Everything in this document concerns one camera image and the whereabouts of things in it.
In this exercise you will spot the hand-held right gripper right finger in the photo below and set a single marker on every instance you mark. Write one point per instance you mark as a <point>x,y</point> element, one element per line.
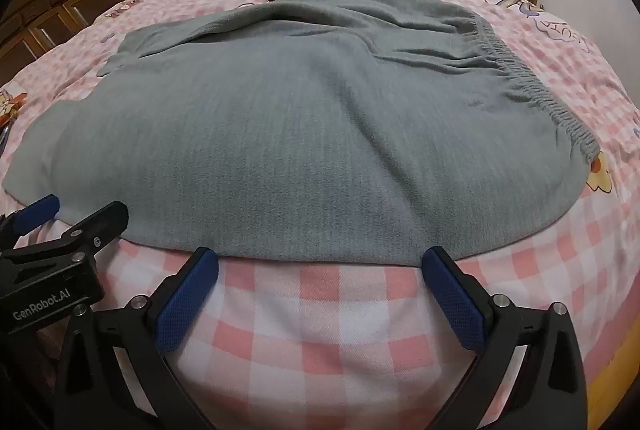
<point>456,302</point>

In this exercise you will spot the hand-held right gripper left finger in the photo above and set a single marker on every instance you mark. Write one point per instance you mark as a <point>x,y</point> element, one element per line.
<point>186,307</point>

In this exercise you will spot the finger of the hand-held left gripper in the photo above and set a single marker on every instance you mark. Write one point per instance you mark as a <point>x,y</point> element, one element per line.
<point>39,210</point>
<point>102,217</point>

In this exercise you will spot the grey pants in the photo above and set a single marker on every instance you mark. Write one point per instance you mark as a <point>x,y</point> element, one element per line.
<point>310,135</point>

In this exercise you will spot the pink checked printed blanket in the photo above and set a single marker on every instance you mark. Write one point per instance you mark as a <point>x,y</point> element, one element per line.
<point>320,325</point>

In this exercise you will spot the brown wooden wardrobe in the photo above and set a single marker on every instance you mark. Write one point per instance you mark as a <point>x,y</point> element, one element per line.
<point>55,10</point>

